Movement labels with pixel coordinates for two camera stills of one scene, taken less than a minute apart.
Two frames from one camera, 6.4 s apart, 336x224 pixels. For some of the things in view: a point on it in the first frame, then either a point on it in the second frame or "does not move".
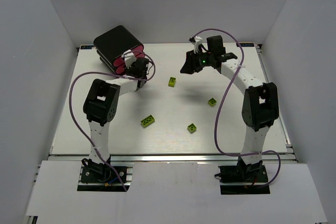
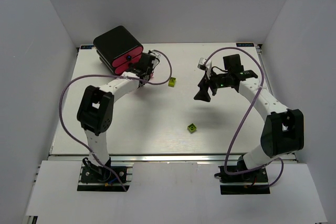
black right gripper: x=193 y=63 -> x=210 y=82
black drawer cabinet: x=114 y=43 does not move
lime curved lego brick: x=172 y=82 does not move
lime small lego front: x=191 y=128 does not move
